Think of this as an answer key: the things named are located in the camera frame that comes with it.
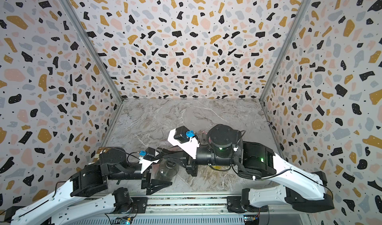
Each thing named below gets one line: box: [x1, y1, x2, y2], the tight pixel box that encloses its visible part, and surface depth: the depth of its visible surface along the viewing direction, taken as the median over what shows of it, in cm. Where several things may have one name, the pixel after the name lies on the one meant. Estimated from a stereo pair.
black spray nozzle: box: [156, 147, 180, 169], surface depth 43 cm
